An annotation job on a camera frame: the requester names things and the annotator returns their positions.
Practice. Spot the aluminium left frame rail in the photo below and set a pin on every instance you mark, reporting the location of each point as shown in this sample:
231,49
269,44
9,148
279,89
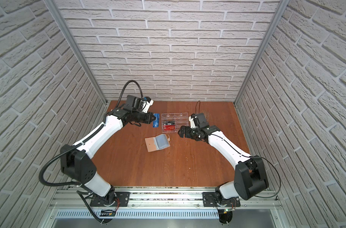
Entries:
59,19

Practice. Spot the aluminium frame rail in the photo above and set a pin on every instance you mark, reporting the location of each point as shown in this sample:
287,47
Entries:
59,19
263,45

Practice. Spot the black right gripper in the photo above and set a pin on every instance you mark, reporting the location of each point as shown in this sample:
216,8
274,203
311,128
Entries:
188,134

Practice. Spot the blue credit card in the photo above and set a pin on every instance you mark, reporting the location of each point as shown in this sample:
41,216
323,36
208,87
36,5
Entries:
156,120

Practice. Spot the clear acrylic card organizer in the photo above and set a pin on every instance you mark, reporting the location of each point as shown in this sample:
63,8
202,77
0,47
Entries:
180,119

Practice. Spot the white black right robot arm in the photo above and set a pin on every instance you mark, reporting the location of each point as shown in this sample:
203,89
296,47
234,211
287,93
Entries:
250,175

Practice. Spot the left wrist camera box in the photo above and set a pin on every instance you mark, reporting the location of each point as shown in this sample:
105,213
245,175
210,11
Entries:
137,104

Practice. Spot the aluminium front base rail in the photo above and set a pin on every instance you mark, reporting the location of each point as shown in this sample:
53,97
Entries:
158,203

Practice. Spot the red VIP card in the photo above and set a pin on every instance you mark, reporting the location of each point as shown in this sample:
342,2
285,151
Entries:
169,128

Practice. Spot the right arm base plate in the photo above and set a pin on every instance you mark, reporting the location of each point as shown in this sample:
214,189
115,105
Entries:
221,199

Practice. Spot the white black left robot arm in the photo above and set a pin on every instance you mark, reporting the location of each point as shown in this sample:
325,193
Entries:
76,162

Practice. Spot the black VIP card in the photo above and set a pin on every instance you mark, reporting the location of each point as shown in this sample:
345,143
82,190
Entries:
169,123

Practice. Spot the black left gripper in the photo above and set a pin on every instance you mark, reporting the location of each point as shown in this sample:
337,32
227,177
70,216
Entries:
148,118

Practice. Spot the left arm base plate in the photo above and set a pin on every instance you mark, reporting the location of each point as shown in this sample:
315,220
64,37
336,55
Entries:
111,200

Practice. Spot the aluminium right frame rail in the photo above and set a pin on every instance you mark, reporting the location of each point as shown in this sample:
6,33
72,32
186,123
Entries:
263,45

